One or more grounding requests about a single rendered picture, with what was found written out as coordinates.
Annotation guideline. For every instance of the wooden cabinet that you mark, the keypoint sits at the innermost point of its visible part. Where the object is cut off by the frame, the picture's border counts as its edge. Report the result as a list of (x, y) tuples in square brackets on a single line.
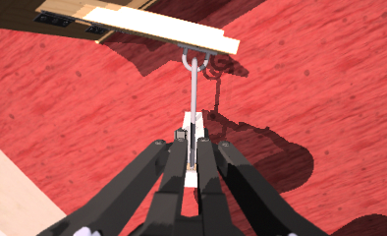
[(57, 17)]

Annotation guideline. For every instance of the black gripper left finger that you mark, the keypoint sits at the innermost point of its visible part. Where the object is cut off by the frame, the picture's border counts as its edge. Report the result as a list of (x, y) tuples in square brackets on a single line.
[(109, 211)]

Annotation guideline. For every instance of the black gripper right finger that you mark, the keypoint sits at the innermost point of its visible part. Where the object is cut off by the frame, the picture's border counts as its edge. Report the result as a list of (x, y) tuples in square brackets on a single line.
[(265, 209)]

